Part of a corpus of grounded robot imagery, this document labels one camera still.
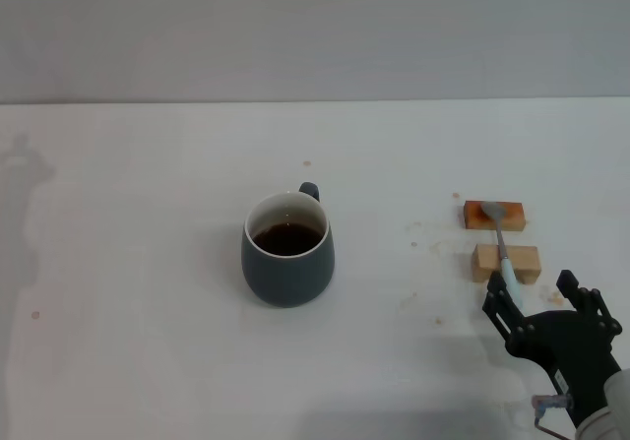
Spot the light notched wooden block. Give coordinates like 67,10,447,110
471,243,543,286

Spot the dark grey ceramic mug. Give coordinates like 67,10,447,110
240,181,337,308

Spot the metal spoon with blue handle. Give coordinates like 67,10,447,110
480,200,524,309

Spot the cable with clear blue connector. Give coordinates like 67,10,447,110
531,394,575,440

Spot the dark coffee liquid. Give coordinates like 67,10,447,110
252,222,323,257

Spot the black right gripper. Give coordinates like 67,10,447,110
481,269,623,429

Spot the reddish stained wooden block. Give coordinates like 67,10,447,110
463,199,528,233

